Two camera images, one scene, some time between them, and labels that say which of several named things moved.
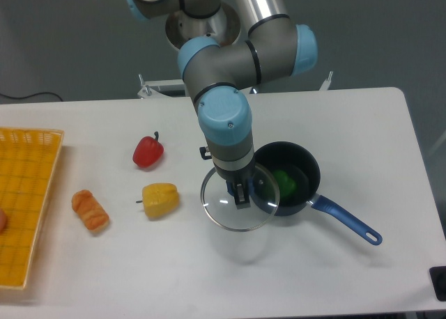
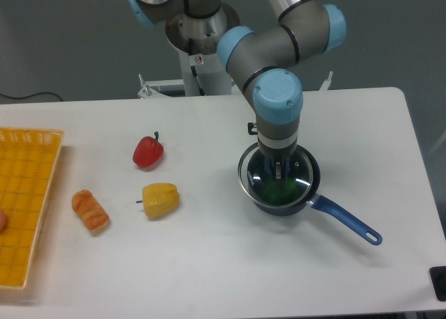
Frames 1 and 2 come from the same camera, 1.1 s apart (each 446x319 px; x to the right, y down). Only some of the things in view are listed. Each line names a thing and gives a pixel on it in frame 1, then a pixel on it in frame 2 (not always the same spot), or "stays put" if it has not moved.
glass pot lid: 219,204 to 275,183
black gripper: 242,180 to 279,153
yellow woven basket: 28,161 stays put
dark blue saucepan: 297,175 stays put
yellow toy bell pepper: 159,198 stays put
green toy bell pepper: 286,185 stays put
